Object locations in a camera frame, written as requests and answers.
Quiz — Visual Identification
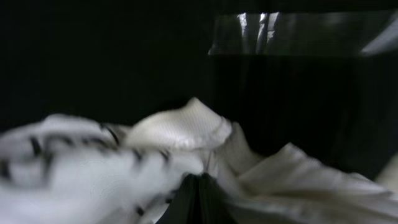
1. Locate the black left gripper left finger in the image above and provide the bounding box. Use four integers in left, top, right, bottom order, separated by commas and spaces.
156, 174, 199, 224

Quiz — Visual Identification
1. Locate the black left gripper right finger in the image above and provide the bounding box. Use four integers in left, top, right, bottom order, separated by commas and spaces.
198, 174, 237, 224

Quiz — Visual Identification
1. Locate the white printed t-shirt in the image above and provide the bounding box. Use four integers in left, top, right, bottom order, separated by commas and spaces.
1, 98, 397, 223

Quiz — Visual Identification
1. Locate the black garment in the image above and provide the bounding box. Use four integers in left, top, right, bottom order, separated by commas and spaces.
1, 0, 397, 179

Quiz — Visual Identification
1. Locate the clear plastic storage bin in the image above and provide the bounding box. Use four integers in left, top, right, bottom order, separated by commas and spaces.
209, 10, 397, 57

